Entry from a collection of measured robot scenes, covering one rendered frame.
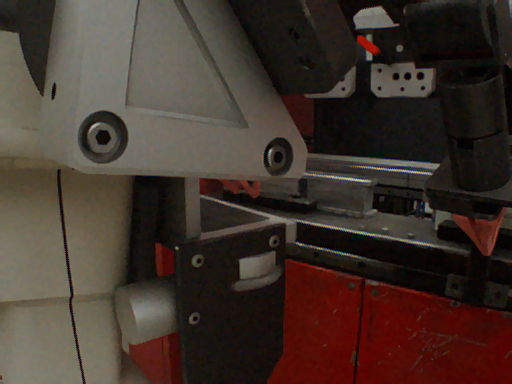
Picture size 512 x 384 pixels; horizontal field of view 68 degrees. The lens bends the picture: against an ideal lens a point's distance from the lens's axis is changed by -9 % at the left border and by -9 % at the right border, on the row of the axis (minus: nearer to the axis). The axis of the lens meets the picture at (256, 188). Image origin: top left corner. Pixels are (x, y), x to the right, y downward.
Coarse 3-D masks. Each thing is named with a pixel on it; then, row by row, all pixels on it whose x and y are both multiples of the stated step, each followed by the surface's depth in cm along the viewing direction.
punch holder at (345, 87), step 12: (360, 48) 100; (360, 60) 100; (348, 72) 98; (360, 72) 102; (336, 84) 101; (348, 84) 98; (360, 84) 102; (312, 96) 105; (324, 96) 103; (336, 96) 101; (348, 96) 100; (360, 96) 103
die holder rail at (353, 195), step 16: (304, 176) 112; (320, 176) 109; (336, 176) 110; (352, 176) 108; (272, 192) 121; (288, 192) 117; (304, 192) 117; (320, 192) 110; (336, 192) 107; (352, 192) 104; (368, 192) 104; (320, 208) 110; (336, 208) 108; (352, 208) 105; (368, 208) 105
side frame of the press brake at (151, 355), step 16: (288, 96) 163; (304, 96) 171; (288, 112) 164; (304, 112) 173; (304, 128) 174; (208, 192) 135; (160, 256) 123; (160, 272) 124; (176, 336) 131; (144, 352) 139; (160, 352) 132; (176, 352) 131; (144, 368) 141; (160, 368) 133; (176, 368) 132
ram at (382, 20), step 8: (368, 16) 93; (376, 16) 92; (384, 16) 90; (360, 24) 94; (368, 24) 93; (376, 24) 92; (384, 24) 91; (392, 24) 89; (360, 32) 99; (368, 32) 98
